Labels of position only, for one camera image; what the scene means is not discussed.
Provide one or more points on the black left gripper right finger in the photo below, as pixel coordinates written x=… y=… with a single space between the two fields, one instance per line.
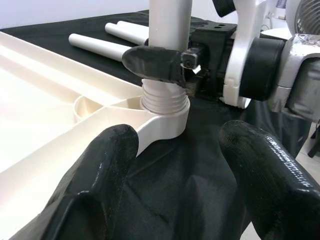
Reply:
x=275 y=187

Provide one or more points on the white tapered plastic table leg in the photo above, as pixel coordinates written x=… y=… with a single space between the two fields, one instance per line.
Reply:
x=170 y=25
x=135 y=25
x=95 y=43
x=125 y=32

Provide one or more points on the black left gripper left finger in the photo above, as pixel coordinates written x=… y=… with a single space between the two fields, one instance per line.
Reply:
x=87 y=180

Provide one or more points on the white plastic table top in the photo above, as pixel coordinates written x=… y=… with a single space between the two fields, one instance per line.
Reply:
x=50 y=100

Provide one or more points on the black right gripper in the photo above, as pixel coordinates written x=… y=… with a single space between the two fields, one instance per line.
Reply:
x=215 y=55

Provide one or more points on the white fan with grey grille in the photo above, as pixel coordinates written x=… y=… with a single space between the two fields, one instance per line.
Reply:
x=307 y=15

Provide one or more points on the black table cloth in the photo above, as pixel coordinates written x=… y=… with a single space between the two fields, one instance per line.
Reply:
x=175 y=162

